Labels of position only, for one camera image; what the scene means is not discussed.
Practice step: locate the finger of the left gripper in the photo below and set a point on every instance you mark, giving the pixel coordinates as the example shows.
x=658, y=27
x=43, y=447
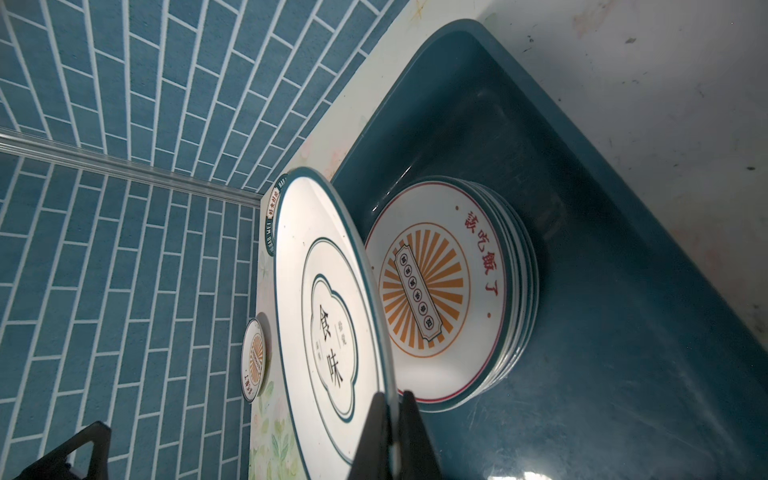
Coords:
x=56, y=464

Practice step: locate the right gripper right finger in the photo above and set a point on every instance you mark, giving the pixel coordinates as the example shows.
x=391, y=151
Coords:
x=418, y=459

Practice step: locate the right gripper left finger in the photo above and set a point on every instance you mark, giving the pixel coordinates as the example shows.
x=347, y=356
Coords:
x=371, y=460

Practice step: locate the white clover plate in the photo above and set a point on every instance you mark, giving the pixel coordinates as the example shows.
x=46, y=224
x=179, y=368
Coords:
x=332, y=335

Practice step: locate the orange sunburst plate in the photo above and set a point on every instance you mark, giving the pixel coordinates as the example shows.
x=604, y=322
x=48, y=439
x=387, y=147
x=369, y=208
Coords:
x=253, y=360
x=443, y=278

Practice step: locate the green rim plate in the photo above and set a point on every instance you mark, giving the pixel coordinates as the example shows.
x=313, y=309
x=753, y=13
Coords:
x=272, y=205
x=527, y=289

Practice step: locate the teal plastic bin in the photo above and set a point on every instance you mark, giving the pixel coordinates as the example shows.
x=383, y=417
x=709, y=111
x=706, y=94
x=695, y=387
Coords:
x=637, y=368

